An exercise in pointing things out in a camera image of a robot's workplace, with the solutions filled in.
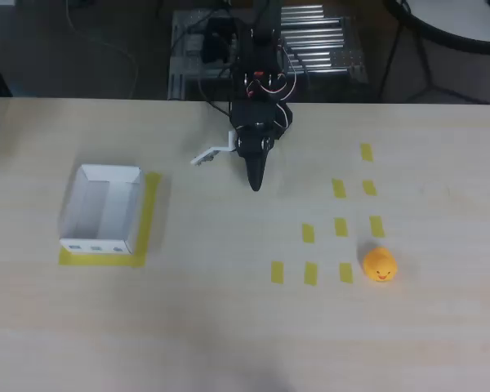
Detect black boxy device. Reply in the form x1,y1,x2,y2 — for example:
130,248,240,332
201,17,234,65

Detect yellow rubber duck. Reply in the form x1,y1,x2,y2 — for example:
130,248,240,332
362,246,399,284

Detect white cardboard box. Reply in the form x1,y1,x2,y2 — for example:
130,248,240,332
59,163,145,256

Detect thin white cable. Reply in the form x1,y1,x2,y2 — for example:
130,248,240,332
64,0,139,100

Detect round white table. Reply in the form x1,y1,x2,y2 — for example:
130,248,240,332
382,0,490,55

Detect black metal table legs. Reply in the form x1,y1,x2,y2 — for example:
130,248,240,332
376,18,490,105

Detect aluminium profile frame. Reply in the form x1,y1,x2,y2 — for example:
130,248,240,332
167,4,369,101

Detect black cable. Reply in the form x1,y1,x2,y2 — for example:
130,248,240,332
197,75,232,120

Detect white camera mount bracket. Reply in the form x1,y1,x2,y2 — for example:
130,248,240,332
189,130,236,166

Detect red white servo wires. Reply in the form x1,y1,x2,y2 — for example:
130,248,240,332
244,40,298,103

